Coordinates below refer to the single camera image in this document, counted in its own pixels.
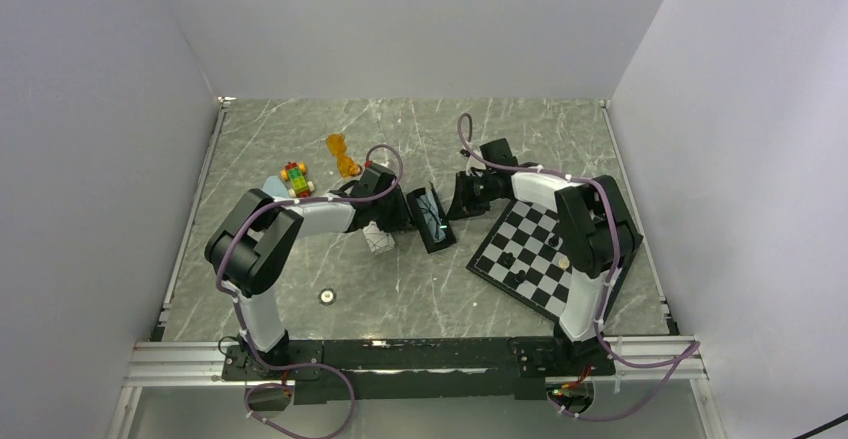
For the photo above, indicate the colourful toy brick car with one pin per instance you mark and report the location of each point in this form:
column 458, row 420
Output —
column 294, row 176

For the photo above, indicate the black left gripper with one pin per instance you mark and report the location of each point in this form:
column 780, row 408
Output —
column 403, row 219

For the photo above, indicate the black table front rail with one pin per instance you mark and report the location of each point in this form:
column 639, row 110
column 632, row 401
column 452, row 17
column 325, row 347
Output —
column 523, row 368

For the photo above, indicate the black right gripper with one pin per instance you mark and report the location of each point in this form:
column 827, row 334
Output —
column 462, row 204

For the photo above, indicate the black white chessboard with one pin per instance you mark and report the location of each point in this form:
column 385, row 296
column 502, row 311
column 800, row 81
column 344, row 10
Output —
column 523, row 229

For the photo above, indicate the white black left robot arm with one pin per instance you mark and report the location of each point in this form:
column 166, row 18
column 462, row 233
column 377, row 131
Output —
column 250, row 248

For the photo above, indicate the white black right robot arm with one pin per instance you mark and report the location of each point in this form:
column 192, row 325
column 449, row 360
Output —
column 593, row 222

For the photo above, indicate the black glasses case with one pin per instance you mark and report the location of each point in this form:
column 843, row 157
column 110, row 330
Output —
column 418, row 220

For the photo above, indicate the light blue cleaning cloth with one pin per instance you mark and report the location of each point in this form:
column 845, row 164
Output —
column 275, row 187

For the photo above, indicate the white geometric glasses case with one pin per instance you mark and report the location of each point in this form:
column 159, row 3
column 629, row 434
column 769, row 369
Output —
column 378, row 241

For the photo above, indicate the thin black framed glasses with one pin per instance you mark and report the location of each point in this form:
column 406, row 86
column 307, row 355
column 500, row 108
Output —
column 435, row 224

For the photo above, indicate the small round metal disc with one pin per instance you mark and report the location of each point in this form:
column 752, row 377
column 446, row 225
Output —
column 327, row 296

